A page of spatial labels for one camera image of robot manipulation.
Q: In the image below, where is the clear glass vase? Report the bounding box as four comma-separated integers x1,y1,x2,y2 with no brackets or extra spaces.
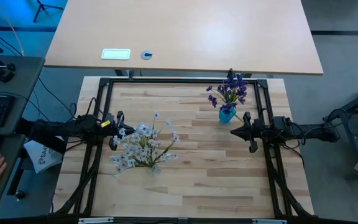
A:
146,164,162,178

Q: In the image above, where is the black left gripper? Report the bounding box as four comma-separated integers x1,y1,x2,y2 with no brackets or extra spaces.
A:
104,111,135,151

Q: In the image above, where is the purple artificial flower stem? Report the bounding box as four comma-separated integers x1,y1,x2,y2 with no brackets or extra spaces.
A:
221,73,249,110
206,84,246,123

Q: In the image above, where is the white rectangular cover plate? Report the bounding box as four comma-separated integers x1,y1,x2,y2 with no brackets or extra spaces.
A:
101,48,131,60

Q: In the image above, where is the dark grey side desk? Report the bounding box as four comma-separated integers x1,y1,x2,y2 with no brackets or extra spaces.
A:
0,54,45,212

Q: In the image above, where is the black tripod stand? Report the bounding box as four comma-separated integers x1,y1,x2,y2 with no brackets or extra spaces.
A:
32,0,65,23

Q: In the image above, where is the black desk cable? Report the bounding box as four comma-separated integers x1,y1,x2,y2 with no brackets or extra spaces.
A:
37,77,78,123

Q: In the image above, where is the white printed bag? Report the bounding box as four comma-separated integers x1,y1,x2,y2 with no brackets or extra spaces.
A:
23,139,64,174

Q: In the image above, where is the large light wooden table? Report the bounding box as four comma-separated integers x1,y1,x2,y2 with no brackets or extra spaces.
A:
44,0,324,75

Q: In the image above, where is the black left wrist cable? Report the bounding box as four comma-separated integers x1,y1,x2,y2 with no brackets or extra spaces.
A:
85,96,105,121

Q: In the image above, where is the thin tan cable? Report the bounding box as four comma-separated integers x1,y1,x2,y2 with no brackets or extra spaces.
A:
0,0,23,56

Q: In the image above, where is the blue glass vase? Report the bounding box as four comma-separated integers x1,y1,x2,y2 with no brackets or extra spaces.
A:
218,107,237,124

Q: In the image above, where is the small black caster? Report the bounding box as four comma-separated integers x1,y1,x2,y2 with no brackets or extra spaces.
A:
14,189,27,202

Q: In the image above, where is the white artificial flower stem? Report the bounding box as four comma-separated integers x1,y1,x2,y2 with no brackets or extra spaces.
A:
149,128,180,170
109,146,155,179
112,111,175,170

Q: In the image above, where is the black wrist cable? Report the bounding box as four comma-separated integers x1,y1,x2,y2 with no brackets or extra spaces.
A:
255,108,272,124
85,96,105,121

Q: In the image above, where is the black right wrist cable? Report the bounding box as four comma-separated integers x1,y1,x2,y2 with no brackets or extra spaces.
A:
255,108,272,124

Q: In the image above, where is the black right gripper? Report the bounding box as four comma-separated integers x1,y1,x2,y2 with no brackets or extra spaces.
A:
230,111,265,154

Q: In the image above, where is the silver bracket plate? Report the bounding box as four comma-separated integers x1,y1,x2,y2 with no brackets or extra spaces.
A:
78,217,114,224
252,218,287,224

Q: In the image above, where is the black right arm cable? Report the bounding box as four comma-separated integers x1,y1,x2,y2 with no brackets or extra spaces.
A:
324,108,348,126

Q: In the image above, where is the black aluminium frame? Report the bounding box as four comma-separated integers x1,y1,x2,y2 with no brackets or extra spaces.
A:
53,76,315,218

